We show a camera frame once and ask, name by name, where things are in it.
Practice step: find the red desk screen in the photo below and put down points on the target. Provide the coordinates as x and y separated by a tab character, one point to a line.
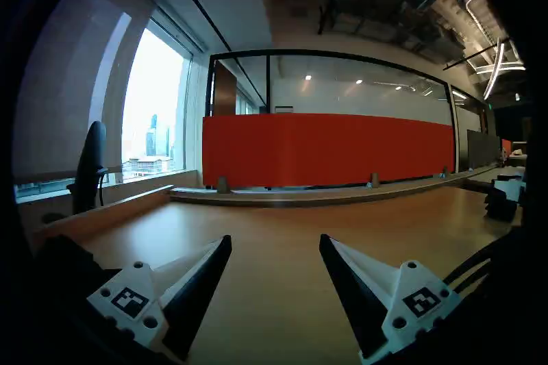
325	149

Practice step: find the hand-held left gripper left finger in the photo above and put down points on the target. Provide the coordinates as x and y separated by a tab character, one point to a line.
141	283

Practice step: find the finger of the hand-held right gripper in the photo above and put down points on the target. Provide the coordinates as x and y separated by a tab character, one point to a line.
508	191

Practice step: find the grey desk screen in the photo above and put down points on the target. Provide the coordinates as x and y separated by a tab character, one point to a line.
483	149

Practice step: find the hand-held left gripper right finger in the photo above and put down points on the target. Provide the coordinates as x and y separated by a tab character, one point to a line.
402	296

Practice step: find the black office chair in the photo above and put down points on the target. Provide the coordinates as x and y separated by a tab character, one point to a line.
89	159

